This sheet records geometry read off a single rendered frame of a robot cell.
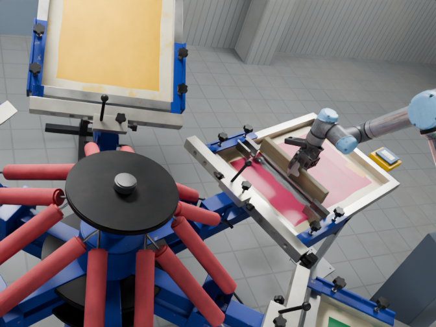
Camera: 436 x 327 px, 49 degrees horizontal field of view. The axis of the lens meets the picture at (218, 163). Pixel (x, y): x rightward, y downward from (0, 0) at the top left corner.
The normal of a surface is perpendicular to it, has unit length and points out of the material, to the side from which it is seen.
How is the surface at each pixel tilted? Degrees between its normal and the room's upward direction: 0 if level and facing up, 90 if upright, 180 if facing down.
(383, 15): 90
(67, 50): 32
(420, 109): 85
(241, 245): 0
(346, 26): 90
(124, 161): 0
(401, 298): 90
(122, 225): 0
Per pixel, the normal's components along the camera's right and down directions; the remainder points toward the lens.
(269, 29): 0.35, 0.69
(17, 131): 0.29, -0.72
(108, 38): 0.34, -0.25
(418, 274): -0.89, 0.04
